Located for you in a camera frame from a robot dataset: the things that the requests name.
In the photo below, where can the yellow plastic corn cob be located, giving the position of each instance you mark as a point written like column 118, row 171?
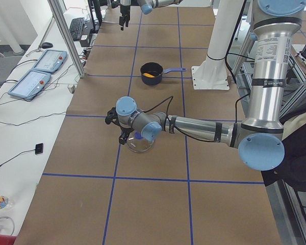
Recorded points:
column 148, row 75

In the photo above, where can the small black sensor pad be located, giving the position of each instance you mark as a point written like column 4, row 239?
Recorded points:
column 39, row 148

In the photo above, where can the black jacket on chair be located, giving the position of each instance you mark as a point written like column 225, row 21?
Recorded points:
column 292, row 170

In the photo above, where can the red printed plastic bag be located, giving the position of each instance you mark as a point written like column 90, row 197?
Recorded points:
column 6, row 202

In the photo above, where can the glass pot lid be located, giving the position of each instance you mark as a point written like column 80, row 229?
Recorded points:
column 137, row 143

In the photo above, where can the aluminium frame post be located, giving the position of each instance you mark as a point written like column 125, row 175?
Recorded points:
column 65, row 33

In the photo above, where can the near teach pendant tablet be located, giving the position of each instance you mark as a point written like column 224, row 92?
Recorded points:
column 32, row 83

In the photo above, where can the black computer mouse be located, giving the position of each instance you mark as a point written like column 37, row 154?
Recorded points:
column 46, row 45

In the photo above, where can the black keyboard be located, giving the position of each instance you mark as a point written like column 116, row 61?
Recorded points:
column 76, row 27

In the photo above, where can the dark blue saucepan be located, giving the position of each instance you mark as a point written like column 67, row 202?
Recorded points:
column 158, row 71

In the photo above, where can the grey office chair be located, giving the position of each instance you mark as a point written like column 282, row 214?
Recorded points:
column 6, row 66

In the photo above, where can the small metal cylinder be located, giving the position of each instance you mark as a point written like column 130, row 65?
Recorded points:
column 71, row 88

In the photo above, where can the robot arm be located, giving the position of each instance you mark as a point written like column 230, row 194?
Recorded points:
column 258, row 137
column 146, row 7

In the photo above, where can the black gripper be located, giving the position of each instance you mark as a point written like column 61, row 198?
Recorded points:
column 124, row 10
column 124, row 129

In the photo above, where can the teach pendant tablet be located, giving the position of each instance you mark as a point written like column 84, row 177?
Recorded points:
column 32, row 83
column 50, row 61

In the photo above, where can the far teach pendant tablet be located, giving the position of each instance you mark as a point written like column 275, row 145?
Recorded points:
column 50, row 61

